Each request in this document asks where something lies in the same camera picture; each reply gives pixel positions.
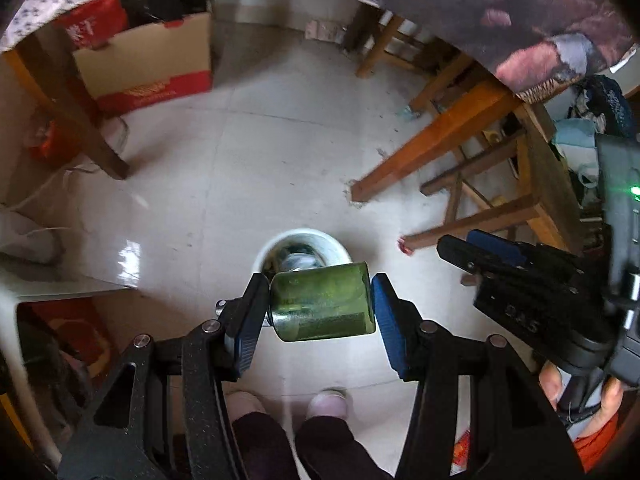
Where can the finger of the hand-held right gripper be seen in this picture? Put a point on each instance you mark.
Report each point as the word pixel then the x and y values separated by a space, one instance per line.
pixel 495 245
pixel 457 252

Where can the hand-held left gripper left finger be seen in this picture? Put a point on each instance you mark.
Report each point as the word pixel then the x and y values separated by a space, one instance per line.
pixel 247 330

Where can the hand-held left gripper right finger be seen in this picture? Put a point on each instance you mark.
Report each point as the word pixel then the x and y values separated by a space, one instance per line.
pixel 387 320

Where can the green glass jar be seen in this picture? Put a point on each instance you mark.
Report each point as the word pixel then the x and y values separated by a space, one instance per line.
pixel 320 305

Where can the person's right hand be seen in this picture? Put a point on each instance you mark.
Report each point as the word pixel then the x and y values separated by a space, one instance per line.
pixel 550 382

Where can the wooden stool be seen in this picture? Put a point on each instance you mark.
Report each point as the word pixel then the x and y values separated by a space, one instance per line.
pixel 385 45
pixel 500 215

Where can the red candy wrapper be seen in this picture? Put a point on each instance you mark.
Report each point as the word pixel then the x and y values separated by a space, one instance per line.
pixel 406 246

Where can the person's right shoe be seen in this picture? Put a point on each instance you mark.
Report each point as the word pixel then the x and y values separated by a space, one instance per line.
pixel 327 402

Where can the wooden table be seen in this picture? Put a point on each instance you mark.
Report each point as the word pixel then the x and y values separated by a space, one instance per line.
pixel 440 135

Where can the person's left leg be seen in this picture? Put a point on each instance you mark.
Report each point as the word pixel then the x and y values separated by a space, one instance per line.
pixel 260 450

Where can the light blue cloth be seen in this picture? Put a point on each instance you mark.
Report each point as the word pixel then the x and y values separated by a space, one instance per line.
pixel 575 145

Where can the person's orange clothing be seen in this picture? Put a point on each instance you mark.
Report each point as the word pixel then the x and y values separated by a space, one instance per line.
pixel 597 447

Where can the red paper scrap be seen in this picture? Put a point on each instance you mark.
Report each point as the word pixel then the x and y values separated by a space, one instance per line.
pixel 461 447

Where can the blue patterned cloth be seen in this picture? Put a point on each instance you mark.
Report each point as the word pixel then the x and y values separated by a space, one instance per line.
pixel 612 105

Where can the white plastic stool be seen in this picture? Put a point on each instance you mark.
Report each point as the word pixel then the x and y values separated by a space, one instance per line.
pixel 60 285

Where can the white plastic bag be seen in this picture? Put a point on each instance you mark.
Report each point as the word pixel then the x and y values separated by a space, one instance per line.
pixel 25 235

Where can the red plastic bag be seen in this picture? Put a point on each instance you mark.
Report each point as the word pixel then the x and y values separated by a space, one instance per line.
pixel 50 142

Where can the red cardboard box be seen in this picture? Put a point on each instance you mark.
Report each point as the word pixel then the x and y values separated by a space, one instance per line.
pixel 150 55

